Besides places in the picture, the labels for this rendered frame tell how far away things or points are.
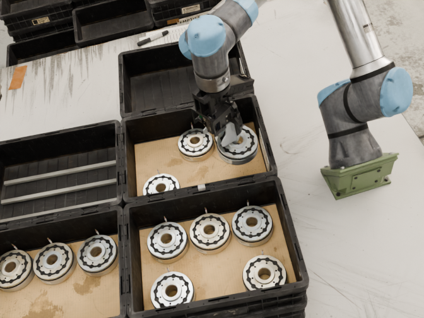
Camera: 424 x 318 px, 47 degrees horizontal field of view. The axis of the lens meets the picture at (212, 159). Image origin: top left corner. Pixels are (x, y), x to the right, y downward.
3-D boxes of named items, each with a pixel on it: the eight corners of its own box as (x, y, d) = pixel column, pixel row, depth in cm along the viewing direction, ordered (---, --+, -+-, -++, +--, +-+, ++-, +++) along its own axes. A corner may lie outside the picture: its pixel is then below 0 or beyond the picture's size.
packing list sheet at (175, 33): (214, 16, 202) (214, 14, 202) (228, 49, 188) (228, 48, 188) (138, 35, 201) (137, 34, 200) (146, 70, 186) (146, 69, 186)
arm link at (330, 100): (343, 127, 147) (331, 84, 147) (380, 118, 136) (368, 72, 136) (317, 136, 140) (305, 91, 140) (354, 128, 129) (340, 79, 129)
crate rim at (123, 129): (255, 98, 142) (255, 92, 140) (279, 179, 123) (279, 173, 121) (122, 123, 142) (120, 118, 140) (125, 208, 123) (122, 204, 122)
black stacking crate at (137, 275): (279, 200, 131) (278, 176, 122) (308, 305, 112) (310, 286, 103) (135, 228, 131) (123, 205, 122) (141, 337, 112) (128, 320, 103)
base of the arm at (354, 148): (372, 153, 147) (363, 122, 146) (391, 154, 132) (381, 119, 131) (324, 167, 147) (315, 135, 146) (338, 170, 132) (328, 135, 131)
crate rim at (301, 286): (279, 179, 123) (279, 173, 121) (311, 289, 105) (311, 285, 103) (125, 209, 123) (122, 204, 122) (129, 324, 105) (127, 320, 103)
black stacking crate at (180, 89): (239, 58, 168) (236, 31, 159) (256, 119, 149) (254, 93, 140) (127, 79, 168) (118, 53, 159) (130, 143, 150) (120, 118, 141)
